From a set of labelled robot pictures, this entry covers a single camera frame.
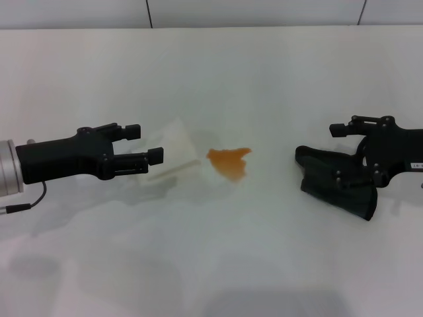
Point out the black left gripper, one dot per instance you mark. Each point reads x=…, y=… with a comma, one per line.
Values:
x=62, y=158

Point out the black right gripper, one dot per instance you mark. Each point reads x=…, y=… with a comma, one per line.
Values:
x=396, y=148

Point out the dark blue rag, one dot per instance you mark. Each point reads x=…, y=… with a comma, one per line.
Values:
x=324, y=171

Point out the white paper cup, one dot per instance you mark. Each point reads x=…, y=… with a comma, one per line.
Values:
x=178, y=140

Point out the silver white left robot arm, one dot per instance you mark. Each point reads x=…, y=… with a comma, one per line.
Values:
x=10, y=168

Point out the brown water stain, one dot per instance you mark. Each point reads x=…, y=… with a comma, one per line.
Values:
x=231, y=163

